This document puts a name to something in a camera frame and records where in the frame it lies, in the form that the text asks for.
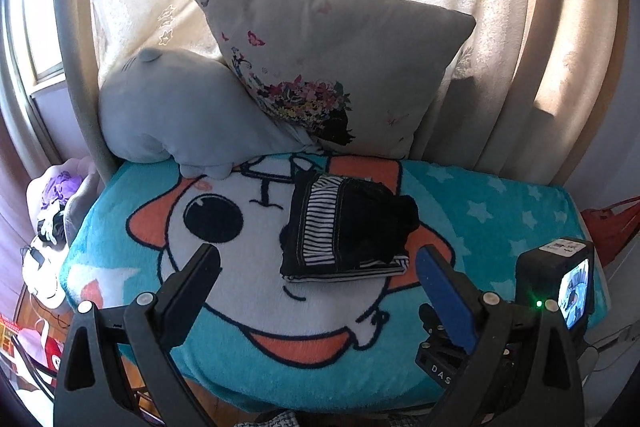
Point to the grey plush toy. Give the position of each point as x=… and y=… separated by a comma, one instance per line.
x=175, y=107

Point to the blue star cartoon blanket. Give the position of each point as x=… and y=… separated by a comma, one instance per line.
x=240, y=317

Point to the red bag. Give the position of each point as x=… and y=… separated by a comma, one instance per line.
x=607, y=227

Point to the red white packet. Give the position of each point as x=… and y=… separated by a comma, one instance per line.
x=50, y=352

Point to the dark pants with striped lining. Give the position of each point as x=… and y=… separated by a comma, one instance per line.
x=360, y=217

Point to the pile of clothes and bags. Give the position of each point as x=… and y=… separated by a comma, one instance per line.
x=60, y=182

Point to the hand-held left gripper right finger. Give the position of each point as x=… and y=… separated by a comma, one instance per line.
x=445, y=297

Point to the window frame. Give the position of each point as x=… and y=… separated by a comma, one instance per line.
x=45, y=72

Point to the checkered cloth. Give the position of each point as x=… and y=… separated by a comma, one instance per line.
x=277, y=419

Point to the beige floral print pillow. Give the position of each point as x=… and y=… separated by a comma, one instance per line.
x=325, y=47

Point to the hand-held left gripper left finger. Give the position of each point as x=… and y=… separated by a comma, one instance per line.
x=192, y=292

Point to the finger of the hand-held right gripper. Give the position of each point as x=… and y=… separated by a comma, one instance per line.
x=431, y=322

